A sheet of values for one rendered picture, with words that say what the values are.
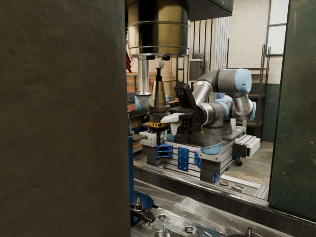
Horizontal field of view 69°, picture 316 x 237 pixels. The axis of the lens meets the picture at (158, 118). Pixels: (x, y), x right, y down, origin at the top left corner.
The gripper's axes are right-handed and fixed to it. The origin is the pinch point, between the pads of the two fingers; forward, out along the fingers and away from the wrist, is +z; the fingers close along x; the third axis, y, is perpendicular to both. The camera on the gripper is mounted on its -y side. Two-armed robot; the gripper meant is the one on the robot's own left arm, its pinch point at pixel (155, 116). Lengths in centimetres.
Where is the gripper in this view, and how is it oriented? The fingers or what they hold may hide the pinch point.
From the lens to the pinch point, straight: 63.7
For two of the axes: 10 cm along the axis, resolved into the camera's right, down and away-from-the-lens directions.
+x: -7.1, -1.5, 6.9
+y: -0.1, 9.8, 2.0
